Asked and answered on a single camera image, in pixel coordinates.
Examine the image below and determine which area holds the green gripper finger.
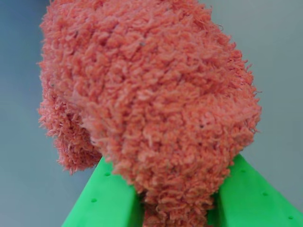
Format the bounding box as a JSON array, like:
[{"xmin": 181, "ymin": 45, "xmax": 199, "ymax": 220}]
[
  {"xmin": 61, "ymin": 156, "xmax": 145, "ymax": 227},
  {"xmin": 207, "ymin": 154, "xmax": 303, "ymax": 227}
]

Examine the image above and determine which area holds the fluffy orange cloth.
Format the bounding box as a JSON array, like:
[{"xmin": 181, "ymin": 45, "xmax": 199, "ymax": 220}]
[{"xmin": 37, "ymin": 0, "xmax": 262, "ymax": 227}]

